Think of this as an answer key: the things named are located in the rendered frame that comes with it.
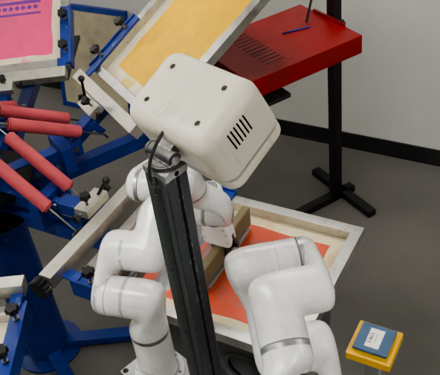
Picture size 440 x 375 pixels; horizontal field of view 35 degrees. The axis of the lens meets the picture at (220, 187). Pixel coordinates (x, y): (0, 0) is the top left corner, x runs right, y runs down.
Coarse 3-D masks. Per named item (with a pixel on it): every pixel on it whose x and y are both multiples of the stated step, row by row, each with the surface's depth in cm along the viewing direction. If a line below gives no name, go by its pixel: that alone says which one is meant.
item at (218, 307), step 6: (144, 276) 232; (150, 276) 232; (156, 276) 231; (168, 294) 225; (210, 300) 221; (216, 300) 220; (210, 306) 219; (216, 306) 218; (222, 306) 218; (228, 306) 218; (234, 306) 218; (216, 312) 216; (222, 312) 216; (228, 312) 216; (234, 312) 216; (240, 312) 215; (234, 318) 214; (240, 318) 213; (246, 318) 213
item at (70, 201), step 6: (66, 198) 255; (72, 198) 255; (78, 198) 254; (60, 204) 253; (66, 204) 252; (72, 204) 252; (60, 210) 255; (66, 210) 253; (72, 210) 251; (72, 216) 254
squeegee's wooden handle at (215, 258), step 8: (240, 208) 238; (248, 208) 238; (240, 216) 235; (248, 216) 239; (240, 224) 234; (248, 224) 241; (240, 232) 236; (216, 248) 224; (224, 248) 227; (208, 256) 222; (216, 256) 222; (224, 256) 228; (208, 264) 219; (216, 264) 224; (208, 272) 220; (208, 280) 221
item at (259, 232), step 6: (252, 228) 244; (258, 228) 244; (264, 228) 244; (252, 234) 242; (258, 234) 242; (264, 234) 241; (270, 234) 241; (276, 234) 241; (282, 234) 240; (270, 240) 239; (204, 246) 240; (210, 246) 240; (318, 246) 234; (324, 246) 234; (204, 252) 238; (324, 252) 232
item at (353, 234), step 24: (264, 216) 248; (288, 216) 242; (312, 216) 241; (360, 240) 233; (96, 264) 234; (336, 264) 222; (336, 288) 218; (168, 312) 213; (216, 336) 207; (240, 336) 203
